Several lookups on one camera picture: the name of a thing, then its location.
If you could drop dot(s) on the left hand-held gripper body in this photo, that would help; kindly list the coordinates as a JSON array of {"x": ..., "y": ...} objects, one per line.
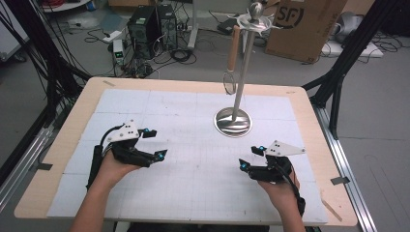
[{"x": 129, "y": 153}]

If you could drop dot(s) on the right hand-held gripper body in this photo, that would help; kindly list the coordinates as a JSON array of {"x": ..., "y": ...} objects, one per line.
[{"x": 270, "y": 170}]

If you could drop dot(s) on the metal utensil stand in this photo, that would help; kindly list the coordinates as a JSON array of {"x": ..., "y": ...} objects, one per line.
[{"x": 232, "y": 124}]

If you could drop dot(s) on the person's right hand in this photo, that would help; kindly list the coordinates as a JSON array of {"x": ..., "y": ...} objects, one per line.
[{"x": 278, "y": 193}]

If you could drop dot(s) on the person's left hand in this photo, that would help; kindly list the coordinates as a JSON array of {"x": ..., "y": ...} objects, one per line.
[{"x": 114, "y": 174}]

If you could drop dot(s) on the white grid mat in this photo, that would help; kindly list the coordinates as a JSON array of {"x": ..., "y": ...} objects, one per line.
[{"x": 193, "y": 193}]

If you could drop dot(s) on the black tape strip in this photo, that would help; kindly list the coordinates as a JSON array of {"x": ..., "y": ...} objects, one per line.
[
  {"x": 340, "y": 180},
  {"x": 44, "y": 166}
]

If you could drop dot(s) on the thin wooden stick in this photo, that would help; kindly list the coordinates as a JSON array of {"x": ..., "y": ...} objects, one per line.
[{"x": 332, "y": 210}]

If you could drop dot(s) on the small device with green light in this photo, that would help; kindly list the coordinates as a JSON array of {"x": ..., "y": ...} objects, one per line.
[{"x": 118, "y": 51}]

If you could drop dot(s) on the large black computer tower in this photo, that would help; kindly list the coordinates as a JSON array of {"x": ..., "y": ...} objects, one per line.
[{"x": 143, "y": 35}]

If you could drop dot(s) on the white power strip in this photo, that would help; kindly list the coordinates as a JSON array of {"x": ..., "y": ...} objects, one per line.
[{"x": 112, "y": 36}]

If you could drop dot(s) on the slim black computer tower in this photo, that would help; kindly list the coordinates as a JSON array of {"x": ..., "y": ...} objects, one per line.
[{"x": 168, "y": 27}]

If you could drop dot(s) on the white desk leg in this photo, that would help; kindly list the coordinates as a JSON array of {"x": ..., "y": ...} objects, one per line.
[{"x": 192, "y": 29}]

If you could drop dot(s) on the black power adapter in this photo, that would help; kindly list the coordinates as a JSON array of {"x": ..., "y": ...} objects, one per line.
[{"x": 225, "y": 27}]

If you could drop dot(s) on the brown cardboard box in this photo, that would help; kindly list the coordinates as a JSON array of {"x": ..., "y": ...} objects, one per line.
[{"x": 303, "y": 29}]

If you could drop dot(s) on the flat white board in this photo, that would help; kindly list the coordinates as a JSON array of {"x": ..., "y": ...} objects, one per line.
[{"x": 354, "y": 51}]

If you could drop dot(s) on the aluminium rail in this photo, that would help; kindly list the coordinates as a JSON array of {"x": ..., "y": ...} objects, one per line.
[
  {"x": 22, "y": 167},
  {"x": 348, "y": 174}
]

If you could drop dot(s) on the black metal frame struts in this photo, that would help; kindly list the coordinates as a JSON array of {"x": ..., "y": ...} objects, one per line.
[{"x": 351, "y": 48}]

